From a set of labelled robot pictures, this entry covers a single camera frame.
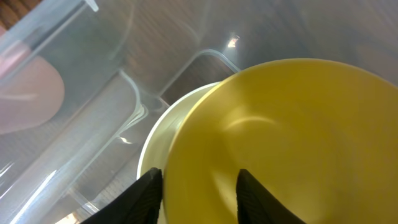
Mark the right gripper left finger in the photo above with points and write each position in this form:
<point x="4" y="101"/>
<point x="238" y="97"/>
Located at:
<point x="138" y="204"/>

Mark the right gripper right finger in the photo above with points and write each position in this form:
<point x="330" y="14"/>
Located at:
<point x="256" y="205"/>

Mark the white small bowl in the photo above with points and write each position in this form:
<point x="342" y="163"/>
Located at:
<point x="157" y="145"/>

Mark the yellow small bowl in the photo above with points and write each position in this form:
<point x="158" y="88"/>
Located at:
<point x="320" y="136"/>

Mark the pink cup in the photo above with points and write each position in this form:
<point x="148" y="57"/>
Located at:
<point x="31" y="97"/>

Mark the clear plastic storage container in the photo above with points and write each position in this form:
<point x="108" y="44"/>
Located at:
<point x="125" y="62"/>

